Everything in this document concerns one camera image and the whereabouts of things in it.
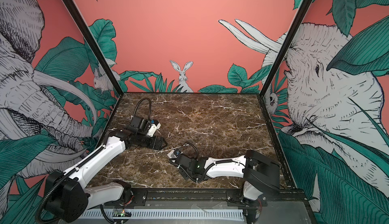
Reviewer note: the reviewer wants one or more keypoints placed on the black left corner frame post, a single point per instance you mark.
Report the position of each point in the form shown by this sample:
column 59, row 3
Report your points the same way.
column 86, row 32

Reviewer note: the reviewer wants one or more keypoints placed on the white ventilation grille strip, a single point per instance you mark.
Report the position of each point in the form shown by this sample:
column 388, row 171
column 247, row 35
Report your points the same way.
column 164, row 214

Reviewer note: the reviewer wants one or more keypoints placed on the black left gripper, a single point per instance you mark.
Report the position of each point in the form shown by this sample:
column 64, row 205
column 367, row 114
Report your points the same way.
column 153, row 144

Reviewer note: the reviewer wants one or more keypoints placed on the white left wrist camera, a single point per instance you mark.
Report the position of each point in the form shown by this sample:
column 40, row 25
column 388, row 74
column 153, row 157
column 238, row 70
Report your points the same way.
column 154, row 126

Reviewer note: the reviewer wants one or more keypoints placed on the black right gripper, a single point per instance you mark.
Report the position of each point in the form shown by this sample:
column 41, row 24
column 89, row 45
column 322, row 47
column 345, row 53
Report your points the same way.
column 184, row 175

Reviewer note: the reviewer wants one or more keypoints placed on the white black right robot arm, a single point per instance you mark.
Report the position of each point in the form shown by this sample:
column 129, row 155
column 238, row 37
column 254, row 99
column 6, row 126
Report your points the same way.
column 260, row 173

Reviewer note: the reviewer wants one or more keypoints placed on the black corner frame post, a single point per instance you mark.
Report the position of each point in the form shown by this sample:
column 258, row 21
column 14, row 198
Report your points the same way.
column 300, row 15
column 86, row 32

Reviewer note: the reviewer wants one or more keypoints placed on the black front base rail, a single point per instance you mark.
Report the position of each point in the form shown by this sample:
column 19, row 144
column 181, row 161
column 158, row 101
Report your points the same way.
column 233, row 197

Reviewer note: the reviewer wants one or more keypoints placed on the black right corner frame post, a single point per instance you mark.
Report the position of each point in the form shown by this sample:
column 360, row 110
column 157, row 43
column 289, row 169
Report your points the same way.
column 300, row 15

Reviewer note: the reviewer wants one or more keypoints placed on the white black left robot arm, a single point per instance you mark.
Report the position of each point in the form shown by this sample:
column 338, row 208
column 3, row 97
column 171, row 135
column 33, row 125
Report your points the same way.
column 67, row 196

